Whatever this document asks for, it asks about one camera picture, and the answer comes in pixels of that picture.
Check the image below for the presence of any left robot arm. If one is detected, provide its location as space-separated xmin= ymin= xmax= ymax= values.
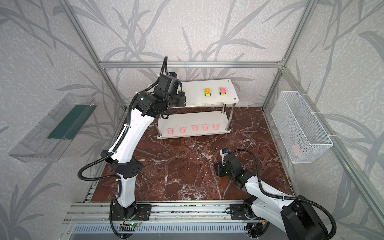
xmin=108 ymin=72 xmax=186 ymax=210

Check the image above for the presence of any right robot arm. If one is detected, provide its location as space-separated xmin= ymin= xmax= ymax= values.
xmin=216 ymin=148 xmax=329 ymax=240

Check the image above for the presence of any white two-tier shelf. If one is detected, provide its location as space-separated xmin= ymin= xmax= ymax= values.
xmin=154 ymin=79 xmax=239 ymax=140

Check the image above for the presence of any pink item in basket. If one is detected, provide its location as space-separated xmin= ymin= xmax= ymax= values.
xmin=292 ymin=145 xmax=305 ymax=159

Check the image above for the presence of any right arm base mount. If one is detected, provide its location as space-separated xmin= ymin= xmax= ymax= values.
xmin=226 ymin=204 xmax=262 ymax=221

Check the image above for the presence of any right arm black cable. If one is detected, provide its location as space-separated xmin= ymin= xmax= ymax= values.
xmin=230 ymin=149 xmax=337 ymax=240

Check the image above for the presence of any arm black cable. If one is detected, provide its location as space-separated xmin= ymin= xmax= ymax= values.
xmin=230 ymin=149 xmax=337 ymax=240
xmin=77 ymin=55 xmax=169 ymax=239

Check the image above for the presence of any white wire mesh basket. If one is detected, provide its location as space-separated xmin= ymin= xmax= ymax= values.
xmin=272 ymin=91 xmax=333 ymax=164

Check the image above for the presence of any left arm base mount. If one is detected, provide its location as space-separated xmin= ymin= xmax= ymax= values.
xmin=109 ymin=204 xmax=152 ymax=221

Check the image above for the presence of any clear plastic wall bin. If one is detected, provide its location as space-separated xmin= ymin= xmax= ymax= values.
xmin=9 ymin=94 xmax=97 ymax=163

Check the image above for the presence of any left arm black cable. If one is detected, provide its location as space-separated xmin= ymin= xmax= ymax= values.
xmin=77 ymin=55 xmax=169 ymax=239

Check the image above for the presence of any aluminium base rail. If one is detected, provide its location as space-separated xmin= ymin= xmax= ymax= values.
xmin=64 ymin=201 xmax=266 ymax=224

